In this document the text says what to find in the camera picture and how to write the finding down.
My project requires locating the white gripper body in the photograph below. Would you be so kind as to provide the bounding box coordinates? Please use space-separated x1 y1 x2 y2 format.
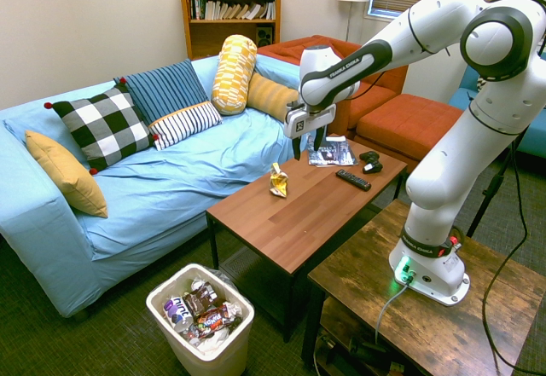
283 101 337 140

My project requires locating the yellow chip bag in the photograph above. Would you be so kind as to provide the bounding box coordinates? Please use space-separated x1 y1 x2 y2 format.
268 162 289 200

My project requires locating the white plastic trash bin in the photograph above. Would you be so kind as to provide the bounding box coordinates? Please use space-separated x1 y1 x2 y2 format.
145 263 256 376

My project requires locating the dark magazine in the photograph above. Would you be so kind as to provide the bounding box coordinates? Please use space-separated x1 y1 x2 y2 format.
306 135 360 168

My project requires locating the yellow striped pillow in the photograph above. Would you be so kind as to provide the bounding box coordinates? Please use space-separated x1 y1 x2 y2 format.
246 72 300 124

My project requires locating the black tv remote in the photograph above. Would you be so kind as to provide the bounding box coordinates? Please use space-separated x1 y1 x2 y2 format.
334 168 373 193

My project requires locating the black game controller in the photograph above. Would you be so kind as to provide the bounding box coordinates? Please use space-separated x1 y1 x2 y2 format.
358 150 384 176

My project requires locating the wooden coffee table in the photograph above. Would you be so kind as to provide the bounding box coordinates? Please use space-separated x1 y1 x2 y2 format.
205 133 409 343

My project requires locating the orange armchair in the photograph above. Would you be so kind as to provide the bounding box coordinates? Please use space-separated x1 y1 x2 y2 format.
256 34 410 132

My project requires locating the yellow patterned bolster pillow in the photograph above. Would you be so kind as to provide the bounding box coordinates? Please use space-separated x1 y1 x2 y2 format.
210 34 258 116

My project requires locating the orange ottoman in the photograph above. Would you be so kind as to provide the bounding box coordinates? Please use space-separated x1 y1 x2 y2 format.
353 93 465 176

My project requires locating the black small speaker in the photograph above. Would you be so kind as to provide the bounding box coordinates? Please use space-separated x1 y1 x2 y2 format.
255 26 274 48

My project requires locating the white navy striped pillow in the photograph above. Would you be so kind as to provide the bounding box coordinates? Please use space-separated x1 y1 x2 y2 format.
148 101 224 152

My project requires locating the wooden bookshelf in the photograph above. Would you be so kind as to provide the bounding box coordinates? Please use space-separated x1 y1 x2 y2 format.
175 0 286 61

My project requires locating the row of books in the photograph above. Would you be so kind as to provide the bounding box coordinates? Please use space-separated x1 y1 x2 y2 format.
189 0 276 21

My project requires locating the blue striped pillow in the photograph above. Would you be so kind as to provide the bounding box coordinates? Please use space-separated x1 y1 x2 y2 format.
113 58 210 127

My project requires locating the light blue sofa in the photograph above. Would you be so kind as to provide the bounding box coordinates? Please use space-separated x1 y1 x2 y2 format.
0 53 315 322

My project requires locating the brown chocolate wrapper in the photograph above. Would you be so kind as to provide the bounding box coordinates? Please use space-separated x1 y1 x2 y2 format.
183 281 219 318

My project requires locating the red candy wrapper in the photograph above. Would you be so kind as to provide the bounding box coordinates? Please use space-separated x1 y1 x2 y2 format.
194 304 235 338

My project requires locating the black white checkered pillow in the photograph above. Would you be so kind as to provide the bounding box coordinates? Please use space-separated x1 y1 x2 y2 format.
44 77 160 176

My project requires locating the dark rustic wooden table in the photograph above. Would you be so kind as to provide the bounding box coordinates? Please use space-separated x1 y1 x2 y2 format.
300 198 546 376

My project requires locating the hint water bottle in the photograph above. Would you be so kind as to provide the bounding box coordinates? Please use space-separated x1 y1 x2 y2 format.
163 295 194 333

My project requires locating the mustard yellow square pillow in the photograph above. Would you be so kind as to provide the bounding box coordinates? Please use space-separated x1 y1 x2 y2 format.
24 130 109 219

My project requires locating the black camera stand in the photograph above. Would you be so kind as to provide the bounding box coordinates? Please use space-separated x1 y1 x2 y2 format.
466 128 530 239

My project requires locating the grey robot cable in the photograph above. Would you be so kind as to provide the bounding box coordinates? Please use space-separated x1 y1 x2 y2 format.
374 274 414 345

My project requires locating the black thick cable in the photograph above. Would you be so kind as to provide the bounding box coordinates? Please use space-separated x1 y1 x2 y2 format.
481 0 546 376

